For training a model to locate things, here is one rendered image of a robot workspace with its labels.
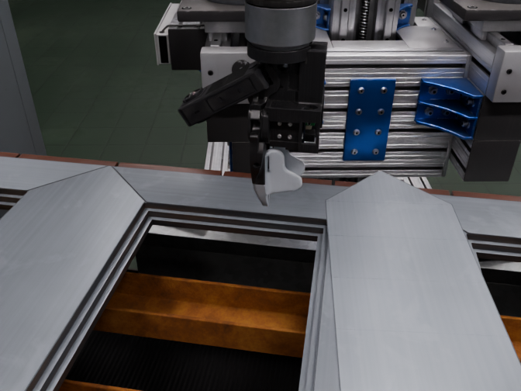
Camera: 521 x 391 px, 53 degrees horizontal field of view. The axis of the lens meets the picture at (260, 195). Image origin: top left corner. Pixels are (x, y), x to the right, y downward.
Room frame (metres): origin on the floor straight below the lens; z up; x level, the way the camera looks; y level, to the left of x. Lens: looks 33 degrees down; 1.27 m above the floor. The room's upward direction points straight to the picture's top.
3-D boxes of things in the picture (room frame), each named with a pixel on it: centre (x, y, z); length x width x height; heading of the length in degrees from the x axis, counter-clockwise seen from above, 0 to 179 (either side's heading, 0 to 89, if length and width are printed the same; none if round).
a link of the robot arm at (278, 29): (0.57, -0.02, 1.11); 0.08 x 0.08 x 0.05
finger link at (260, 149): (0.55, 0.00, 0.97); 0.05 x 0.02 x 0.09; 171
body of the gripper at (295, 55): (0.57, -0.03, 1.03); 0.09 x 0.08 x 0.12; 81
